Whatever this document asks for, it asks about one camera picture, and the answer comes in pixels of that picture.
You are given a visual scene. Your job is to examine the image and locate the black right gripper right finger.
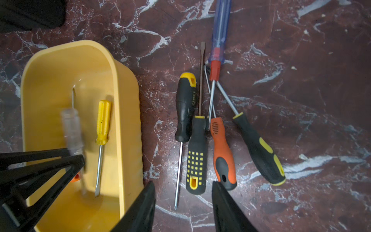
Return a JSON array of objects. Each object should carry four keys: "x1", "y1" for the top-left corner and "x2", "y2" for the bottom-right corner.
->
[{"x1": 212, "y1": 181, "x2": 258, "y2": 232}]

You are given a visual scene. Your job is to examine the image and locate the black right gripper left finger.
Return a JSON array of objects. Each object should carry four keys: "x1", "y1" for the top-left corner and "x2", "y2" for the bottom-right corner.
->
[{"x1": 111, "y1": 181, "x2": 156, "y2": 232}]

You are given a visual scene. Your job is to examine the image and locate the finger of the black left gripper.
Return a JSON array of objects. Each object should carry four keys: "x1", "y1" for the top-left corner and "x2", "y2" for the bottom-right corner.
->
[{"x1": 1, "y1": 148, "x2": 85, "y2": 232}]

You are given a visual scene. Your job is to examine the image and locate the yellow handle screwdriver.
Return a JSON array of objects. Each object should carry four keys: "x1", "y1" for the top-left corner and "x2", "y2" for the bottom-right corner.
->
[{"x1": 95, "y1": 100, "x2": 112, "y2": 197}]

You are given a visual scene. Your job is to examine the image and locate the yellow plastic storage box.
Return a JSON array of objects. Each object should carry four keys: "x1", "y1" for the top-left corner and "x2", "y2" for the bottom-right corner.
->
[{"x1": 21, "y1": 40, "x2": 144, "y2": 232}]

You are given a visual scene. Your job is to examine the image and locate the black yellow-capped screwdriver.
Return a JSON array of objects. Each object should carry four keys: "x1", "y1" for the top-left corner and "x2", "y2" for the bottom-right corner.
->
[{"x1": 174, "y1": 72, "x2": 197, "y2": 210}]

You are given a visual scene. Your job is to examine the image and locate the small orange grey screwdriver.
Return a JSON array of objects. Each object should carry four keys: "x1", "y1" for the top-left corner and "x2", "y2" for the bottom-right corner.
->
[{"x1": 71, "y1": 173, "x2": 81, "y2": 183}]

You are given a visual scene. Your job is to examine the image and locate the orange black screwdriver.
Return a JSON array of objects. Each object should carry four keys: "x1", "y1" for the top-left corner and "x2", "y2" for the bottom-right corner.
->
[{"x1": 204, "y1": 65, "x2": 238, "y2": 191}]

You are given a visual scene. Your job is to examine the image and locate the black yellow-striped screwdriver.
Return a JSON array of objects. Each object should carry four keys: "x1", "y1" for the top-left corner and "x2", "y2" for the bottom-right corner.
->
[{"x1": 216, "y1": 82, "x2": 286, "y2": 186}]

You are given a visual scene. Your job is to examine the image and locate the black yellow-dotted screwdriver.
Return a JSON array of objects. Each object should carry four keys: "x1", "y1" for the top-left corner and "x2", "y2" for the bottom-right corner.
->
[{"x1": 186, "y1": 42, "x2": 208, "y2": 195}]

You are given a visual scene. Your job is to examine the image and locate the blue red transparent screwdriver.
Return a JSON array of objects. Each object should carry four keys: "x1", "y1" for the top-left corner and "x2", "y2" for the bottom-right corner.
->
[{"x1": 208, "y1": 0, "x2": 231, "y2": 131}]

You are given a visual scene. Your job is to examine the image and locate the black plastic toolbox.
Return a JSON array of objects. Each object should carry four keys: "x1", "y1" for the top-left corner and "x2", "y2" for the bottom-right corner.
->
[{"x1": 1, "y1": 0, "x2": 66, "y2": 33}]

